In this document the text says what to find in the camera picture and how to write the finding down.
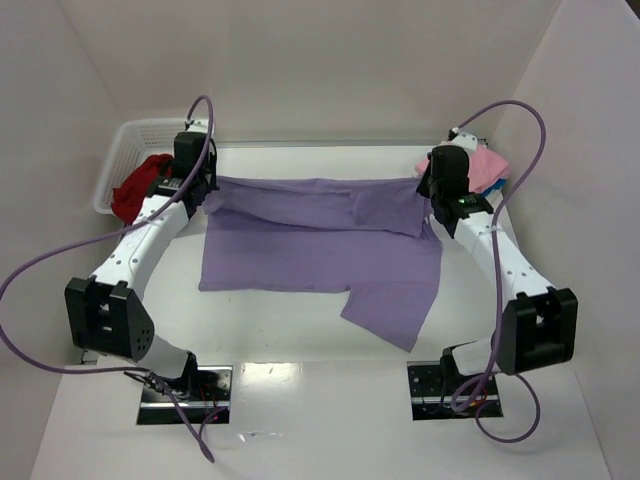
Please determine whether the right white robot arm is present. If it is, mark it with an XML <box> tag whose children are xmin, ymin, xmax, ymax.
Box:
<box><xmin>417</xmin><ymin>145</ymin><xmax>578</xmax><ymax>377</ymax></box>

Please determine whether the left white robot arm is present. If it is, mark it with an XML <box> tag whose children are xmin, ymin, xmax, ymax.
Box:
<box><xmin>64</xmin><ymin>131</ymin><xmax>217</xmax><ymax>398</ymax></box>

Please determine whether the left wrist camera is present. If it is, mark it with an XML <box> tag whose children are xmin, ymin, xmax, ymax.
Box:
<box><xmin>184</xmin><ymin>119</ymin><xmax>209</xmax><ymax>133</ymax></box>

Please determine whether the purple t shirt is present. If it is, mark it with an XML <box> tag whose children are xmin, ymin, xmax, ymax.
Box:
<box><xmin>199</xmin><ymin>177</ymin><xmax>442</xmax><ymax>351</ymax></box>

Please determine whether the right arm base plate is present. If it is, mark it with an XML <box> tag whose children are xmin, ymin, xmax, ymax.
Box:
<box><xmin>407</xmin><ymin>361</ymin><xmax>503</xmax><ymax>421</ymax></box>

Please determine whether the red t shirt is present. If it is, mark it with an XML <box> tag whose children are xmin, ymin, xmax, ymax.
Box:
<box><xmin>111</xmin><ymin>154</ymin><xmax>173</xmax><ymax>225</ymax></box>

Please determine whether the pink folded t shirt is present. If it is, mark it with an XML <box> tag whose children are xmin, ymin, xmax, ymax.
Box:
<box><xmin>415</xmin><ymin>145</ymin><xmax>511</xmax><ymax>194</ymax></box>

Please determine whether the blue folded t shirt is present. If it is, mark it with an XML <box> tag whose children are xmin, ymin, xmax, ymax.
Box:
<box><xmin>482</xmin><ymin>179</ymin><xmax>506</xmax><ymax>197</ymax></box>

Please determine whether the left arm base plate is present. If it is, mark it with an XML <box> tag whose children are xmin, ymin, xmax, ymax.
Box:
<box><xmin>136</xmin><ymin>365</ymin><xmax>233</xmax><ymax>426</ymax></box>

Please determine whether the white plastic basket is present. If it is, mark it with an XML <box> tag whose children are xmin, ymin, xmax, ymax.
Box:
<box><xmin>93</xmin><ymin>118</ymin><xmax>185</xmax><ymax>215</ymax></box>

